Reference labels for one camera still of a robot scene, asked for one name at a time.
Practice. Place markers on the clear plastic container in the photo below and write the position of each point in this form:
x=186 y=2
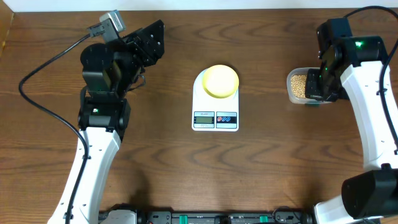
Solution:
x=292 y=98

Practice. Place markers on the white digital kitchen scale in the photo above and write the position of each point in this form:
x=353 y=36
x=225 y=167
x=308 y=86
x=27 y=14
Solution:
x=213 y=114

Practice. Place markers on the yellow bowl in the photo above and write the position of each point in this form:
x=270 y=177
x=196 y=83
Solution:
x=220 y=81

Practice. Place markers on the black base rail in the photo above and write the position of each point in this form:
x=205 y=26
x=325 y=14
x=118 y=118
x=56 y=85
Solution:
x=126 y=213

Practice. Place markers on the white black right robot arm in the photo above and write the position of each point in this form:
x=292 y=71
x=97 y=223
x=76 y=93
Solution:
x=355 y=68

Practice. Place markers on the green tape strip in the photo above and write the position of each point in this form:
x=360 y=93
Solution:
x=315 y=105

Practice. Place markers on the soybeans pile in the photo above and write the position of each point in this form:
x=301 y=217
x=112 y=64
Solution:
x=297 y=83

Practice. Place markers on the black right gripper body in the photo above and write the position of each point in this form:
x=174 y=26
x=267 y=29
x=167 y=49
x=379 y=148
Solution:
x=322 y=86

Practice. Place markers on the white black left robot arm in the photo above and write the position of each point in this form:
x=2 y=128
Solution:
x=109 y=70

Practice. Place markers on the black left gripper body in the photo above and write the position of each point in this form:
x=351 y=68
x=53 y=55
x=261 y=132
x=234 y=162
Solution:
x=136 y=58

